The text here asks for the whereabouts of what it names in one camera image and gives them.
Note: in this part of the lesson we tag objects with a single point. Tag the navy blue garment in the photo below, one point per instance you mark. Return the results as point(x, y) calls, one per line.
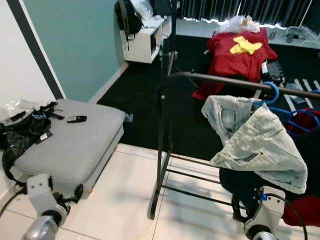
point(235, 185)

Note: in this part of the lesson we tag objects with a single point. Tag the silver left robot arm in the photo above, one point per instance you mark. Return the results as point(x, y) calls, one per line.
point(42, 231)

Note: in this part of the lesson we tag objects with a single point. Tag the blue plastic hanger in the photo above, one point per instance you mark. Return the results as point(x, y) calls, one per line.
point(276, 90)
point(282, 112)

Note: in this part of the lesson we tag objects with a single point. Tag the light denim shorts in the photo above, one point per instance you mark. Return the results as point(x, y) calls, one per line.
point(260, 145)

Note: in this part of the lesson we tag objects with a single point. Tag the small black phone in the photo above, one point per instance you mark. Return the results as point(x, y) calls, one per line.
point(76, 119)

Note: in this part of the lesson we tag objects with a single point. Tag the clear plastic bag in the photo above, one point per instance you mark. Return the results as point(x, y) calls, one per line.
point(15, 107)

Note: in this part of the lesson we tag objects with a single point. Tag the black metal clothes rack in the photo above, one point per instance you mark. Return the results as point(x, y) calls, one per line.
point(220, 79)

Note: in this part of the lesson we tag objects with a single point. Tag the large red shirt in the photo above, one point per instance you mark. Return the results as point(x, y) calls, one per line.
point(235, 65)

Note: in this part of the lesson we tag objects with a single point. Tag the yellow cloth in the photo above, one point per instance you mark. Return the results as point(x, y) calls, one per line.
point(245, 46)

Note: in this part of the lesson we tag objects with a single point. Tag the white shelf unit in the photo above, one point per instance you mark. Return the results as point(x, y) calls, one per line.
point(142, 45)

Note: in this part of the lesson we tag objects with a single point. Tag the white plastic bag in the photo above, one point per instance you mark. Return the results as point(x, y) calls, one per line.
point(235, 25)

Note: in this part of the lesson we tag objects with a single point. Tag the black backpack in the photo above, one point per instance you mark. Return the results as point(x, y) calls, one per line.
point(127, 17)

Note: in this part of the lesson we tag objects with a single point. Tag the black stand pole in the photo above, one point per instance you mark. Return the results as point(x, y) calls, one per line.
point(174, 30)

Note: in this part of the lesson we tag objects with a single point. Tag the dark pleated curtain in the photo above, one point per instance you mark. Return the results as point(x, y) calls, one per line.
point(255, 10)

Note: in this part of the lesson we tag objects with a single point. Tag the small black bag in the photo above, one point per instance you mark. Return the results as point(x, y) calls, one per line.
point(161, 7)

